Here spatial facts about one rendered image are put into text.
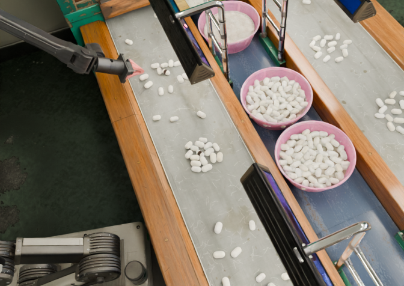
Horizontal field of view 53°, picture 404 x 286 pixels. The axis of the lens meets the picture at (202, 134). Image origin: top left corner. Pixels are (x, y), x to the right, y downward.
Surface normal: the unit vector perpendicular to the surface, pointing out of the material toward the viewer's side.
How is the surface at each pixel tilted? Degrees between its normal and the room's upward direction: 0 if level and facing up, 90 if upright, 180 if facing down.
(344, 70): 0
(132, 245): 0
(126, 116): 0
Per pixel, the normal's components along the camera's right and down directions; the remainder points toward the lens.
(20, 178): -0.11, -0.53
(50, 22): 0.31, 0.79
